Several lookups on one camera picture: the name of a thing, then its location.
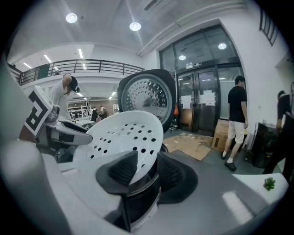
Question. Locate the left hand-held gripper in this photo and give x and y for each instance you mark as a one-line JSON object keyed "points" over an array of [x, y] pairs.
{"points": [[39, 114]]}

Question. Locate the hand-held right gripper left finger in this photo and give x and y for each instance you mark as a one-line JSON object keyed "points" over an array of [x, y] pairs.
{"points": [[119, 172]]}

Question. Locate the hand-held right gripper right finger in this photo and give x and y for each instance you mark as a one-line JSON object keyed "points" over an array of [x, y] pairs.
{"points": [[179, 183]]}

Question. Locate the white steamer tray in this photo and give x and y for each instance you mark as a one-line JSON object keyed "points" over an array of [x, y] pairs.
{"points": [[124, 137]]}

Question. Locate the purple rice cooker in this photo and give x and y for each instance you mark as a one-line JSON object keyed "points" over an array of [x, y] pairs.
{"points": [[147, 98]]}

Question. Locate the flattened cardboard sheets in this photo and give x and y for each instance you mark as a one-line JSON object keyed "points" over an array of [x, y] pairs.
{"points": [[186, 147]]}

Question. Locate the brown cardboard box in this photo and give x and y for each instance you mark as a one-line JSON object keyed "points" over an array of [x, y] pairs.
{"points": [[219, 135]]}

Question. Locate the black balcony railing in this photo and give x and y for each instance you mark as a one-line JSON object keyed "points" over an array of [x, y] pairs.
{"points": [[80, 68]]}

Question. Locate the small green succulent plant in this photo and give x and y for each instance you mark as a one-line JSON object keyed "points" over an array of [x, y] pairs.
{"points": [[269, 183]]}

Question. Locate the black equipment case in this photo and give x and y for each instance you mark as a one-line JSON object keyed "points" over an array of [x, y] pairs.
{"points": [[261, 142]]}

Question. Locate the black framed glass door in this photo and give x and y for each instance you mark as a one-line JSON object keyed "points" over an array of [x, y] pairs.
{"points": [[202, 80]]}

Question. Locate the round ceiling lamp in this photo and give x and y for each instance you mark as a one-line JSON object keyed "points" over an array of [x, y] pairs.
{"points": [[135, 26], [71, 18]]}

